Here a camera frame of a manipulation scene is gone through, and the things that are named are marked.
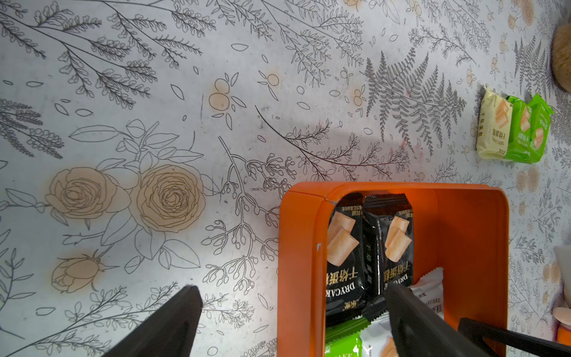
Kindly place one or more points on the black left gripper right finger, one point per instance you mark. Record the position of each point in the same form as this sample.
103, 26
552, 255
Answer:
418, 331

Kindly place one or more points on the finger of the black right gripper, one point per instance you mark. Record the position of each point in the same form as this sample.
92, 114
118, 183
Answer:
480, 334

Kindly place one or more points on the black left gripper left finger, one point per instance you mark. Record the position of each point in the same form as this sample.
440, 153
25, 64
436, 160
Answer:
170, 331

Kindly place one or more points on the white cookie packet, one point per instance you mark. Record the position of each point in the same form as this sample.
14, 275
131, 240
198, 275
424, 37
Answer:
377, 338

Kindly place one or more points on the black cookie packet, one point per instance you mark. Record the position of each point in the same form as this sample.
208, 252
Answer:
346, 284
388, 239

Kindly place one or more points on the orange storage box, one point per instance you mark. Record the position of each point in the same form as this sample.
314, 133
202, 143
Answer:
462, 228

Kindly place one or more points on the green cookie packet top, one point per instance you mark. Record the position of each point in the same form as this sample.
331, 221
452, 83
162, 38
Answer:
519, 147

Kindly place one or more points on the green cookie packet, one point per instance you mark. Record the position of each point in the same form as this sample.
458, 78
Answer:
343, 340
540, 126
519, 147

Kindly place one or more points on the yellow cookie packet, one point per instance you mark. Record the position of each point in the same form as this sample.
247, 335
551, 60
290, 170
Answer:
494, 126

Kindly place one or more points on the striped orange toy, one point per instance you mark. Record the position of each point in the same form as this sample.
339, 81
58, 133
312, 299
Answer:
562, 313

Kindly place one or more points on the floral table mat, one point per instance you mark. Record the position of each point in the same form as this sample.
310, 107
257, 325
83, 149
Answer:
147, 145

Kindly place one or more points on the brown teddy bear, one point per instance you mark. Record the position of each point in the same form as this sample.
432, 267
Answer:
561, 57

